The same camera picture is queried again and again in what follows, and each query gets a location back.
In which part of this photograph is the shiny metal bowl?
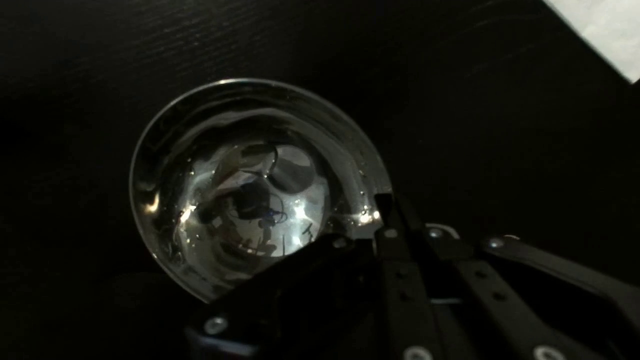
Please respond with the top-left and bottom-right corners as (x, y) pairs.
(129, 77), (396, 305)

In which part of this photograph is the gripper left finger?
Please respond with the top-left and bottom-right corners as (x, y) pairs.
(184, 192), (443, 360)

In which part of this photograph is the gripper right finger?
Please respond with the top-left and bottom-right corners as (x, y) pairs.
(395, 196), (640, 360)

